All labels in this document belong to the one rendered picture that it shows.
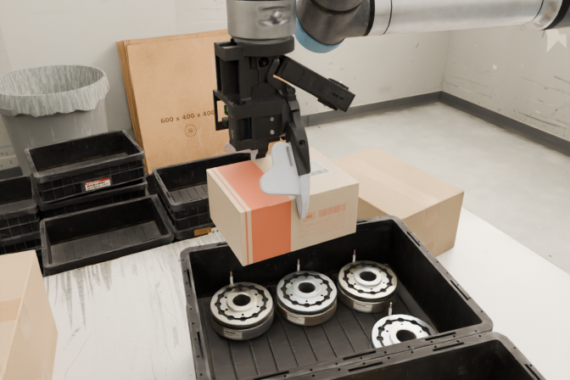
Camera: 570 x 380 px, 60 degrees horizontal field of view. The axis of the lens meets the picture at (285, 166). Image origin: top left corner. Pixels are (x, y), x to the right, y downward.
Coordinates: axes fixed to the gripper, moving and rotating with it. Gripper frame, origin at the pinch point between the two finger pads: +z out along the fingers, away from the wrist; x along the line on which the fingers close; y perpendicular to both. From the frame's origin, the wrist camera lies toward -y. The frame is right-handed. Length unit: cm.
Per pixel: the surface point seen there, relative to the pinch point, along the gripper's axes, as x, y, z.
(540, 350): 12, -48, 41
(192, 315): -1.8, 12.9, 17.3
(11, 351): -10.0, 36.3, 20.8
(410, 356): 17.3, -9.3, 17.5
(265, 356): 0.8, 3.3, 27.5
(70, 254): -108, 30, 72
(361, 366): 15.9, -3.0, 17.4
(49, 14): -258, 16, 14
